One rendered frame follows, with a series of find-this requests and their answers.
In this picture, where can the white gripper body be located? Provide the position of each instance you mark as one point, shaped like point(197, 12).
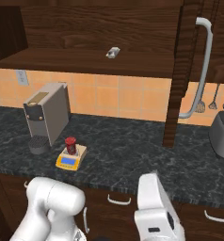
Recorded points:
point(153, 193)

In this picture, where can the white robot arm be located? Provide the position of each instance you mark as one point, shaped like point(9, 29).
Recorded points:
point(56, 200)

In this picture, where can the yellow digital scale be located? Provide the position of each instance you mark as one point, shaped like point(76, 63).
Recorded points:
point(70, 161)

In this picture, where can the dark wood closed cabinet door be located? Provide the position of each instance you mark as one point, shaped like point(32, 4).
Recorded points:
point(220, 37)

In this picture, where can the dark wood drawer front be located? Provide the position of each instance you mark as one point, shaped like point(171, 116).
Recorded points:
point(208, 226)
point(117, 213)

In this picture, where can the grey toaster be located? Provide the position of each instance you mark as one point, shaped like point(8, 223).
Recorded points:
point(222, 135)

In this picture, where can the red jar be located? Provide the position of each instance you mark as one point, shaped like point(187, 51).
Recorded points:
point(71, 145)

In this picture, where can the hanging slotted turner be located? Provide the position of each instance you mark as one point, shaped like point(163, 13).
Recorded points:
point(200, 106)

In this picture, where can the grey coffee machine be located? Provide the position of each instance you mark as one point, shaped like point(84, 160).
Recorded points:
point(48, 109)

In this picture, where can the dark wood wall cabinet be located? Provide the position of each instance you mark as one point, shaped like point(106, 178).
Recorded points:
point(85, 37)

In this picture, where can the white wall outlet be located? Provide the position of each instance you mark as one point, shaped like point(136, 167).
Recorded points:
point(22, 77)

